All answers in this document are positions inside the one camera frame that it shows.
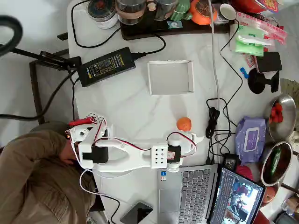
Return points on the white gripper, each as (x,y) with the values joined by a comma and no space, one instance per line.
(189,141)

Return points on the orange fruit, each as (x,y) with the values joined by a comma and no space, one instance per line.
(184,123)

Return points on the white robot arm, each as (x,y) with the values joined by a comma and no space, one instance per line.
(137,161)

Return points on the person's left forearm, brown sleeve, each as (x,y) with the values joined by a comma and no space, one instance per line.
(35,142)

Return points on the white cardboard box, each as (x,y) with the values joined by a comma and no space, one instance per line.
(170,79)

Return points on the person's left hand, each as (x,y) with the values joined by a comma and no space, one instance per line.
(68,151)

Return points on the small black charger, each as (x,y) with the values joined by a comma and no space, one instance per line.
(230,161)

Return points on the silver laptop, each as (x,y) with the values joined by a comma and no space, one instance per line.
(194,193)

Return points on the blue plastic bag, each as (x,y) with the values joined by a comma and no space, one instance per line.
(251,140)

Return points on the red crumpled bag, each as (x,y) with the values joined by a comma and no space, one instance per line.
(244,171)

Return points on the green cucumber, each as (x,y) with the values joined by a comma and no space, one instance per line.
(275,161)

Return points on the small blue clip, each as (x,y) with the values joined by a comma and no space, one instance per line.
(244,72)

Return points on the black phone stand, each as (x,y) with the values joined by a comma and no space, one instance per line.
(255,81)

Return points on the red strawberries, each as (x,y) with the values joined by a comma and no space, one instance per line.
(278,114)

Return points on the red apple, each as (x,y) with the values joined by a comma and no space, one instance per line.
(268,196)

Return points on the stainless steel bowl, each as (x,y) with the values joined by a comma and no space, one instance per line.
(287,109)
(283,163)

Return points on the black smartphone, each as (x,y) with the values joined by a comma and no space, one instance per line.
(136,213)

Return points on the red card pack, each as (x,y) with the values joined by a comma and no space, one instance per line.
(250,61)

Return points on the green tissue pack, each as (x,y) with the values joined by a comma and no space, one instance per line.
(248,47)

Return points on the black phone, pink case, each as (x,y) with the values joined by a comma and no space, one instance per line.
(268,61)

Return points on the black power adapter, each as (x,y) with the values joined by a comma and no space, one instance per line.
(107,66)

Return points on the red table clamp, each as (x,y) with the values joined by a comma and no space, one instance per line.
(79,121)

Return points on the small teal sachet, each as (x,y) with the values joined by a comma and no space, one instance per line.
(174,24)

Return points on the dark wooden tea tray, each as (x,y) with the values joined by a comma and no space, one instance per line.
(144,32)

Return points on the orange persimmon teapot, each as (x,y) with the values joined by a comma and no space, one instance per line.
(198,17)

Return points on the green cactus figurine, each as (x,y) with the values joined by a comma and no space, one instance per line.
(181,9)

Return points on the white tea cup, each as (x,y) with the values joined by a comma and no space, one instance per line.
(227,11)

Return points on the dark glass jar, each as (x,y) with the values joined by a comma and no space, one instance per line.
(164,9)

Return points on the green snack packets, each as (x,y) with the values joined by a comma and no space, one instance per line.
(268,26)

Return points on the clear glass jar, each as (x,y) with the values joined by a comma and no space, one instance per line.
(130,14)

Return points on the small beige figurine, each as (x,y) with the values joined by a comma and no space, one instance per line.
(151,4)

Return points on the red gift bag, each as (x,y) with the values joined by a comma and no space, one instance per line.
(250,5)

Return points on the white round tin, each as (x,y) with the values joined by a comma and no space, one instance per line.
(102,14)

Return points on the black gooseneck clamp stand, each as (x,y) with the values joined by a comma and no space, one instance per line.
(56,61)

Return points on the person in brown jacket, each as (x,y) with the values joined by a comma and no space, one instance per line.
(35,186)

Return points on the dark wooden chair frame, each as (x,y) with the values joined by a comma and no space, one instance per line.
(35,93)

